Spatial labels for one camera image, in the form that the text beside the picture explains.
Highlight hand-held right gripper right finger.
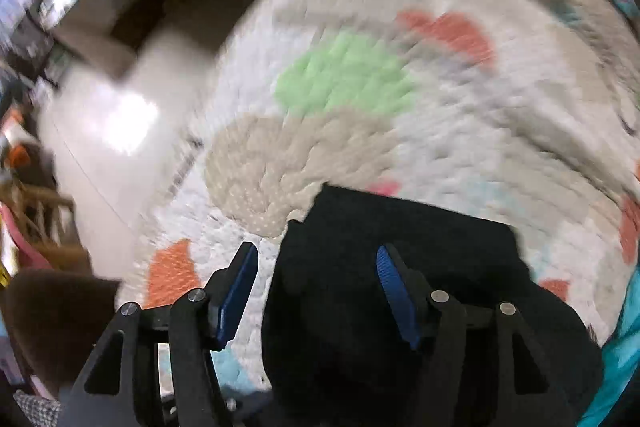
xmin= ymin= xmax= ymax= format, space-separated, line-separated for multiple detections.
xmin=376 ymin=245 xmax=585 ymax=427

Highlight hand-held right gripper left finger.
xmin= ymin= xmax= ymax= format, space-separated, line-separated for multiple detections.
xmin=59 ymin=242 xmax=260 ymax=427

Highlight black pants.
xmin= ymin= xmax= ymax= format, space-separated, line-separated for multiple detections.
xmin=261 ymin=183 xmax=604 ymax=427

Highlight brown cushion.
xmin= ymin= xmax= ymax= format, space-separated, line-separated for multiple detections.
xmin=5 ymin=268 xmax=122 ymax=400

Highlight white patterned quilted blanket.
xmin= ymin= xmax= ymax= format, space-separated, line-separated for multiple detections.
xmin=120 ymin=0 xmax=640 ymax=388

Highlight brown wooden furniture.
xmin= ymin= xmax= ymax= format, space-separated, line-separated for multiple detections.
xmin=50 ymin=0 xmax=166 ymax=82

